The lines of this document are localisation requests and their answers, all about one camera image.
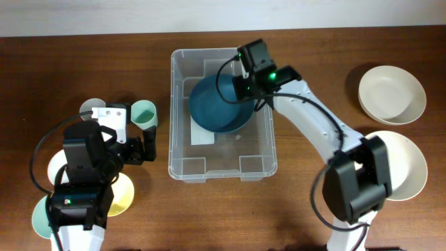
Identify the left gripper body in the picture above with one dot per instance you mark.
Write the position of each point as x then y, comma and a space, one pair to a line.
133, 151

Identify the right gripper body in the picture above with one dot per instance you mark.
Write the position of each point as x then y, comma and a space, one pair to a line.
244, 87

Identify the mint green cup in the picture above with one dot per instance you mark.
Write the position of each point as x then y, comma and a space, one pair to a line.
144, 114

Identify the dark blue bowl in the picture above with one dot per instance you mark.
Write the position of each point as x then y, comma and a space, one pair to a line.
210, 111

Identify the cream bowl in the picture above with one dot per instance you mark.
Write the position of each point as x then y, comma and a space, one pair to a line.
408, 167
391, 95

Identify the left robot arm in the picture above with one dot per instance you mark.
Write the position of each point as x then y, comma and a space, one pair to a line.
77, 209

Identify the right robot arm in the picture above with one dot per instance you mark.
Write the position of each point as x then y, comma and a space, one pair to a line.
356, 176

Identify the yellow small bowl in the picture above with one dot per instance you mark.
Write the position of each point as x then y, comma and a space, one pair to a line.
123, 190

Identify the grey cup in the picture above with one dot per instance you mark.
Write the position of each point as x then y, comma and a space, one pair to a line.
88, 105

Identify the clear plastic storage bin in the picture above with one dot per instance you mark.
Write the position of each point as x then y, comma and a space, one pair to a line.
248, 153

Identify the white small bowl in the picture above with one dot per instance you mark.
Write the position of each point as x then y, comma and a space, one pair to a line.
55, 164

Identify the mint green small bowl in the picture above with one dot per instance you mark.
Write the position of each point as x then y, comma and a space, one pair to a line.
39, 220

